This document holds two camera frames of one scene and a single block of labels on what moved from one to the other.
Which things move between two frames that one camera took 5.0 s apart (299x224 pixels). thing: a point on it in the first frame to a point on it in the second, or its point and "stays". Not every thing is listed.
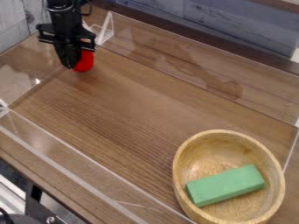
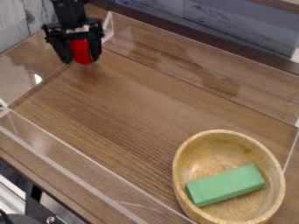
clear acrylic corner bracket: x=104 y=31 stays
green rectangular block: x=224 y=185 stays
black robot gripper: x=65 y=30 to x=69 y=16
